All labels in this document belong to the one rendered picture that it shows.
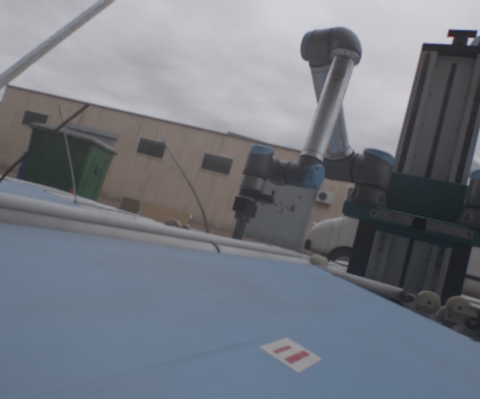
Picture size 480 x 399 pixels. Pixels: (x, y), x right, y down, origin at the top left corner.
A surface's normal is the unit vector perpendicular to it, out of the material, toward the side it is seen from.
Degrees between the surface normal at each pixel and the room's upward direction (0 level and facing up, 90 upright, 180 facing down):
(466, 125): 90
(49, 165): 94
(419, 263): 90
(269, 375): 7
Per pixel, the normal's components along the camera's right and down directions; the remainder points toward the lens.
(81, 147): -0.09, -0.01
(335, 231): -0.32, -0.15
